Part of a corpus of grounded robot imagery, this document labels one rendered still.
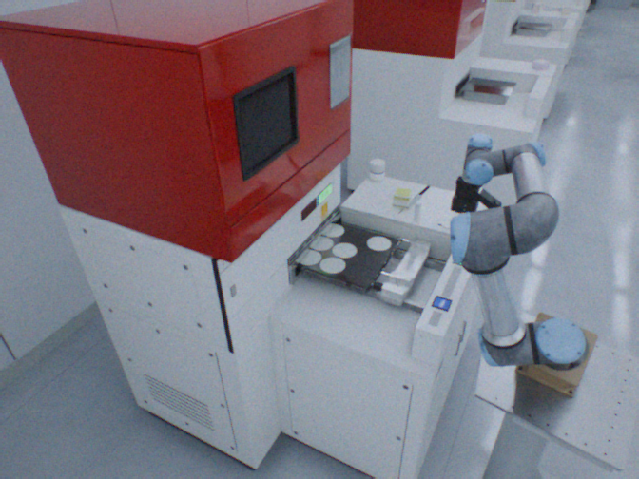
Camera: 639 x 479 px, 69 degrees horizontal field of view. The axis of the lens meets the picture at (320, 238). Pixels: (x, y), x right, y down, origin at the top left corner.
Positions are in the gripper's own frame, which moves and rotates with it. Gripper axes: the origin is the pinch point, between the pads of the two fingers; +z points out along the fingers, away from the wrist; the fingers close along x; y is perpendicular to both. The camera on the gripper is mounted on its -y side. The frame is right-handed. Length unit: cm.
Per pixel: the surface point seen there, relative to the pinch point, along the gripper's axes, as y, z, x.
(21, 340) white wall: 207, 92, 69
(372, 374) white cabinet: 16, 36, 46
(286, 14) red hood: 54, -72, 28
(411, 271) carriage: 17.8, 21.8, 4.7
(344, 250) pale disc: 46, 20, 6
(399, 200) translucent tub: 33.9, 8.9, -23.7
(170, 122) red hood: 66, -53, 65
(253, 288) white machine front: 58, 9, 52
